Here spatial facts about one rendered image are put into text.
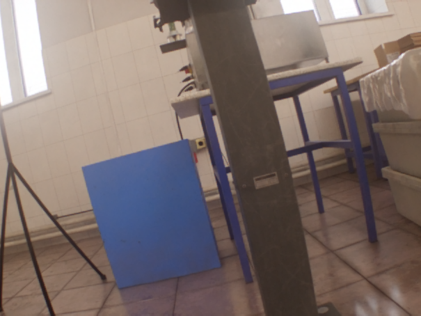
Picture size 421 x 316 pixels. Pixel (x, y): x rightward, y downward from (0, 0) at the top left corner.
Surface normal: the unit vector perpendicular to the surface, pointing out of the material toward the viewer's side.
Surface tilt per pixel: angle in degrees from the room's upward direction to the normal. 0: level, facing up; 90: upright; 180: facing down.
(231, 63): 90
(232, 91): 90
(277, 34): 90
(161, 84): 90
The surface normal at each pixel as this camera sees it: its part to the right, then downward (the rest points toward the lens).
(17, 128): 0.02, 0.04
